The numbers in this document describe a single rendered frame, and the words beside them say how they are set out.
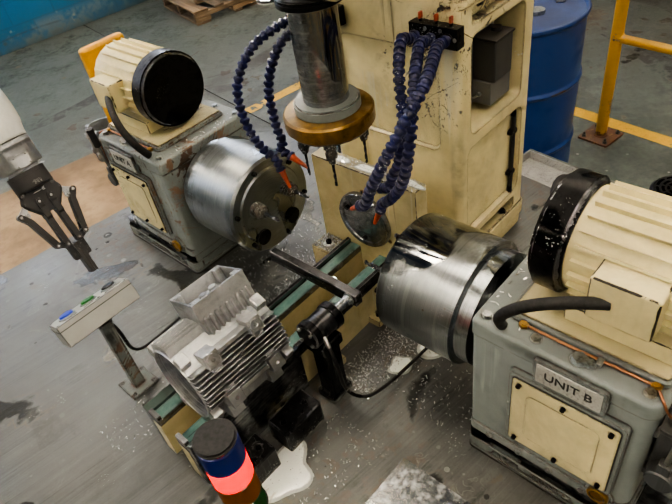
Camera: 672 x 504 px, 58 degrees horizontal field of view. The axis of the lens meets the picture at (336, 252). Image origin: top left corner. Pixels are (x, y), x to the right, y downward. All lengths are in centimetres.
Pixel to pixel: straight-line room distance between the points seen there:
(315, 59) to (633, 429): 77
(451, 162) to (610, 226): 53
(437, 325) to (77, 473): 81
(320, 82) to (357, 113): 9
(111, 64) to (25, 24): 503
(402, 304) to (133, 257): 99
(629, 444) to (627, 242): 31
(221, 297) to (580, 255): 62
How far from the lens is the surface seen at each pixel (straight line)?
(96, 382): 158
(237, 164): 143
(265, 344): 116
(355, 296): 121
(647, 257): 86
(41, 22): 672
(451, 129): 128
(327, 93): 114
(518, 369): 101
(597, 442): 102
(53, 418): 157
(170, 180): 155
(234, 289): 115
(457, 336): 109
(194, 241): 166
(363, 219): 141
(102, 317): 134
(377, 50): 133
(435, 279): 107
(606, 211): 89
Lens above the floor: 189
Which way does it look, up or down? 41 degrees down
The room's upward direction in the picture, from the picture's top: 11 degrees counter-clockwise
